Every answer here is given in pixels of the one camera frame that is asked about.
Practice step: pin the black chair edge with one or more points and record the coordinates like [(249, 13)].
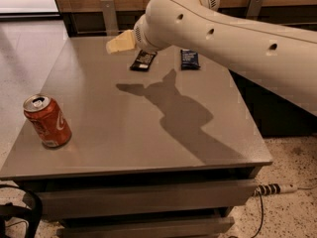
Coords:
[(31, 216)]

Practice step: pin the grey drawer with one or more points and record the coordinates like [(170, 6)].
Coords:
[(187, 228), (112, 201)]

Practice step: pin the blue rxbar wrapper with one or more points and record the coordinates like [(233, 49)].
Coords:
[(189, 60)]

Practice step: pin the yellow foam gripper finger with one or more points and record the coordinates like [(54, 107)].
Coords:
[(123, 42)]

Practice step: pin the left metal bracket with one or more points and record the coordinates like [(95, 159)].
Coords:
[(109, 17)]

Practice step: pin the black rxbar chocolate wrapper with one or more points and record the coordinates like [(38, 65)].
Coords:
[(143, 61)]

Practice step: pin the red coke can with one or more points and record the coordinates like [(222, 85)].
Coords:
[(48, 120)]

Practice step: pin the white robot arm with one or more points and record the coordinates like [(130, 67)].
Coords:
[(279, 58)]

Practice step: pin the white power strip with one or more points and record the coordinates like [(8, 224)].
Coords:
[(275, 188)]

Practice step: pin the right metal bracket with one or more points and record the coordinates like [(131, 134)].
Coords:
[(254, 8)]

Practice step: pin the grey upper drawer front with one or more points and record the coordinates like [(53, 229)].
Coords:
[(112, 201)]

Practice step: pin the grey lower drawer front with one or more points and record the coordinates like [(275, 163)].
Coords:
[(187, 228)]

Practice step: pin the metal bracket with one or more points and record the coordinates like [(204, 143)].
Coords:
[(109, 17), (254, 8)]

